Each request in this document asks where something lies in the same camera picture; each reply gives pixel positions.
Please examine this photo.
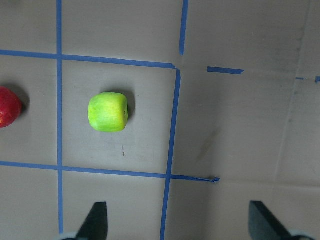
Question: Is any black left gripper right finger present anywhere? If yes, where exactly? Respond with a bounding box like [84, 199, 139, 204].
[249, 200, 293, 240]

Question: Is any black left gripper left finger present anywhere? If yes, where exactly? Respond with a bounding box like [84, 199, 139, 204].
[75, 202, 108, 240]

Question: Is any green apple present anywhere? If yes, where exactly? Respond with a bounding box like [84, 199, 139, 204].
[87, 92, 129, 133]

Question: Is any red apple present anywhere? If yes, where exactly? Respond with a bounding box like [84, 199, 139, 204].
[0, 86, 22, 129]

